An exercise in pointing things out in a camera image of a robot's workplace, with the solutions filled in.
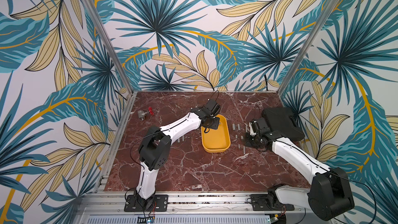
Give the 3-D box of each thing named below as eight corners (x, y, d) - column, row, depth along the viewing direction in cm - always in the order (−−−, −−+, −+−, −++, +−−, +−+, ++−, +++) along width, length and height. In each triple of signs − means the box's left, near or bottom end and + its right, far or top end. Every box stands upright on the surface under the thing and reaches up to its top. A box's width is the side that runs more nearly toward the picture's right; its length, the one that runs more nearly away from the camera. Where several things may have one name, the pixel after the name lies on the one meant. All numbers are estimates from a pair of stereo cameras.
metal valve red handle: (140, 121, 105) (138, 117, 101) (139, 114, 108) (137, 110, 105) (154, 116, 107) (153, 112, 103) (153, 110, 111) (151, 106, 107)
